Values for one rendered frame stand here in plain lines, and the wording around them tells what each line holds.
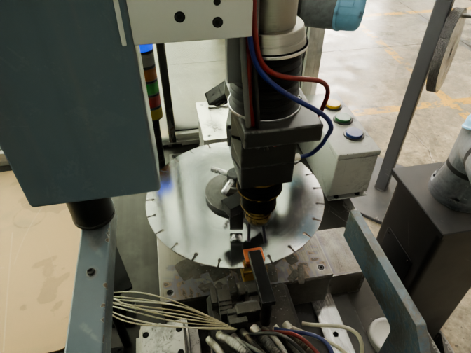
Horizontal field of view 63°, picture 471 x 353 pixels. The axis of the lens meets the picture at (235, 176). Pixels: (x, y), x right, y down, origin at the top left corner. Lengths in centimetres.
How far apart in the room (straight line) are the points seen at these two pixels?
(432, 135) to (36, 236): 239
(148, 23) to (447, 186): 93
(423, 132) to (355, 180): 184
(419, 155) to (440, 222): 155
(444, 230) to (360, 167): 25
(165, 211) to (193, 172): 11
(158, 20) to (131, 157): 12
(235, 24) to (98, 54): 9
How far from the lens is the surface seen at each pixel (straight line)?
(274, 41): 35
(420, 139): 273
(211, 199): 70
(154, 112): 89
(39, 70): 29
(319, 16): 70
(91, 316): 49
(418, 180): 117
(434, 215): 108
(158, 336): 64
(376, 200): 215
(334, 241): 84
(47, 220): 105
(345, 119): 104
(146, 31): 27
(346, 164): 96
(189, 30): 27
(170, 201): 72
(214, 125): 100
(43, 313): 88
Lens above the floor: 145
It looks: 42 degrees down
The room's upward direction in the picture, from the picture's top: straight up
